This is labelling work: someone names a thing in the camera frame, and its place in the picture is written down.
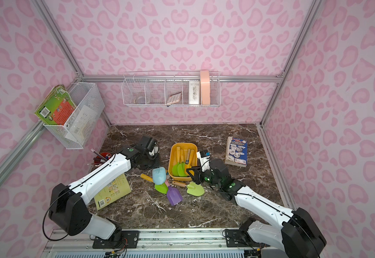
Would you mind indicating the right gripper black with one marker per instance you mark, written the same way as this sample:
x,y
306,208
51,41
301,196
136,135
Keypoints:
x,y
197,174

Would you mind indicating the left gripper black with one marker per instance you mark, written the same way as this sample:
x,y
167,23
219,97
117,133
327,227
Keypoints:
x,y
147,160

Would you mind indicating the light blue plastic shovel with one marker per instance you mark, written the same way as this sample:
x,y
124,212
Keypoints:
x,y
159,175

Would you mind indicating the yellow plastic storage box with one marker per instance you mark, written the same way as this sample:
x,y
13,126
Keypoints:
x,y
172,159

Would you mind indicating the blue shovel wooden handle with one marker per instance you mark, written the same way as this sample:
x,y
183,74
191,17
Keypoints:
x,y
188,154

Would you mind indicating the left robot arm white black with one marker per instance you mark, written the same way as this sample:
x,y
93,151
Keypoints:
x,y
68,205

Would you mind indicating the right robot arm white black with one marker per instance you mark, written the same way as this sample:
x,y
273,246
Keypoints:
x,y
292,231

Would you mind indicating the white box on shelf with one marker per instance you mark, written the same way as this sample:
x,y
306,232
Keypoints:
x,y
194,92

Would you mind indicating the pink box on shelf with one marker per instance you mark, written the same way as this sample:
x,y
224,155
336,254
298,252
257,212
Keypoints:
x,y
205,87

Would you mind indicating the blue white book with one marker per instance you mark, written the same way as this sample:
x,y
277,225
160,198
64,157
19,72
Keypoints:
x,y
236,152

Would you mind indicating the yellow green booklet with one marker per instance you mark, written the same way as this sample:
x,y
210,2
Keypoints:
x,y
114,191

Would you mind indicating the red pen holder cup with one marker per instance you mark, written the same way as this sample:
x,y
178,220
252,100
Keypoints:
x,y
100,158

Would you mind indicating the round clear object on shelf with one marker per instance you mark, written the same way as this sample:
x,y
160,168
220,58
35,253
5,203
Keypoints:
x,y
140,99

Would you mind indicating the small pink calculator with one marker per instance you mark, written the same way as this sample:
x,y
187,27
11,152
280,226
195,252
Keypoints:
x,y
174,98

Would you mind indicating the white papers in basket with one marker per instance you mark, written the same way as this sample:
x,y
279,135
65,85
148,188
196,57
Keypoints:
x,y
80,127

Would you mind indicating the green red book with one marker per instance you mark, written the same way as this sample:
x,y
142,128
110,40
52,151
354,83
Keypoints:
x,y
57,108

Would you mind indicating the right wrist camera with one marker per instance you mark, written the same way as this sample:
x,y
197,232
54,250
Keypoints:
x,y
204,159

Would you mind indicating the light green shovel wooden handle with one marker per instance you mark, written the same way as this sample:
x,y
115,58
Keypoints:
x,y
175,167

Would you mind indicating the purple shovel pink handle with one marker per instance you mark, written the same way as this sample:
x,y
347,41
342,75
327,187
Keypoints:
x,y
173,194

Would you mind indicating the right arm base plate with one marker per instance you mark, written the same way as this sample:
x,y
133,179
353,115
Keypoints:
x,y
239,238

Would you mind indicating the white mesh wall basket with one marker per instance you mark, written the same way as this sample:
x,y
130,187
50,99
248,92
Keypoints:
x,y
82,94

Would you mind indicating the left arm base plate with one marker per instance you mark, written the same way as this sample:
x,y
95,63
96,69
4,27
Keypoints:
x,y
120,239

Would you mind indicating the white wire wall shelf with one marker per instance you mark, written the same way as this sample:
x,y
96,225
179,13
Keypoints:
x,y
157,88

